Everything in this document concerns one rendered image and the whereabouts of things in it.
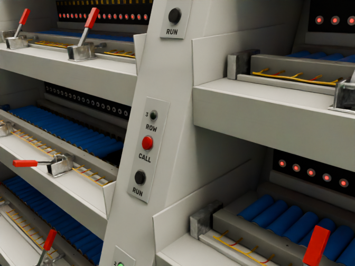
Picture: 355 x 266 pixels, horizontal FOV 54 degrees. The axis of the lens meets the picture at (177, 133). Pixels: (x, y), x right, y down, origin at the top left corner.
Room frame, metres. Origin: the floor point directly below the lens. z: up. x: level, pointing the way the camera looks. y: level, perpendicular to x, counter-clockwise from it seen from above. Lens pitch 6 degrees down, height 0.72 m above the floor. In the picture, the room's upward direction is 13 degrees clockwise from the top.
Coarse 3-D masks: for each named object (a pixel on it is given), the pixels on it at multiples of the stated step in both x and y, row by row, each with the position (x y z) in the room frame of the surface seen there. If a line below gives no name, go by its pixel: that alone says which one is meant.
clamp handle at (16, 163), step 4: (56, 156) 0.58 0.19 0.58; (16, 160) 0.53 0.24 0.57; (20, 160) 0.54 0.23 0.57; (24, 160) 0.54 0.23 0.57; (28, 160) 0.55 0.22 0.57; (32, 160) 0.55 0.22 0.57; (56, 160) 0.58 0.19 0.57; (16, 164) 0.53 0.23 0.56; (20, 164) 0.53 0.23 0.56; (24, 164) 0.54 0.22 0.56; (28, 164) 0.54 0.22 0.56; (32, 164) 0.55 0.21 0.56; (36, 164) 0.55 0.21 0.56; (40, 164) 0.56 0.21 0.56; (44, 164) 0.56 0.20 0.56; (48, 164) 0.57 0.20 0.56
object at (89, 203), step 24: (0, 96) 0.90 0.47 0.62; (24, 96) 0.95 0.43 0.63; (48, 96) 0.94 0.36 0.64; (120, 120) 0.72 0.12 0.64; (0, 144) 0.72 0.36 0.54; (24, 144) 0.72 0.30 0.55; (24, 168) 0.64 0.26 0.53; (48, 192) 0.58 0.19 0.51; (72, 192) 0.52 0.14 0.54; (96, 192) 0.52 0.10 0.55; (72, 216) 0.53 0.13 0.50; (96, 216) 0.47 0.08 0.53
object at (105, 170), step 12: (12, 120) 0.79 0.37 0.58; (12, 132) 0.76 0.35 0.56; (24, 132) 0.75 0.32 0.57; (36, 132) 0.71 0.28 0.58; (48, 144) 0.68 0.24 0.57; (60, 144) 0.65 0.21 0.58; (84, 156) 0.59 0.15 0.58; (72, 168) 0.58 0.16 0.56; (96, 168) 0.56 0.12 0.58; (108, 168) 0.54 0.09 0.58; (96, 180) 0.54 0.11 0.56; (108, 180) 0.54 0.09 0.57
